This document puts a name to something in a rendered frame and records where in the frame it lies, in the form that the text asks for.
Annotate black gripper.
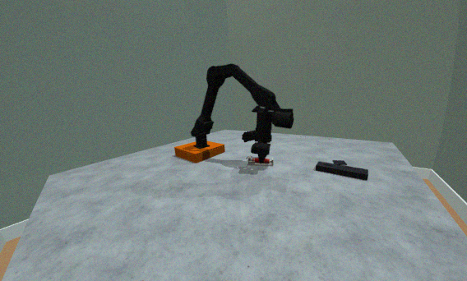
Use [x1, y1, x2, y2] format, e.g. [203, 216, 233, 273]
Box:
[251, 125, 272, 164]

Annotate small dark grey flat square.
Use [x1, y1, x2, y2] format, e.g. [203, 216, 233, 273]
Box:
[333, 160, 347, 165]

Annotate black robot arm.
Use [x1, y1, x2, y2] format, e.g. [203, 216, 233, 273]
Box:
[191, 64, 294, 149]

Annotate red cylinder with green band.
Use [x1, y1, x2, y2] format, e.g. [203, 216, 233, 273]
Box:
[252, 158, 269, 164]

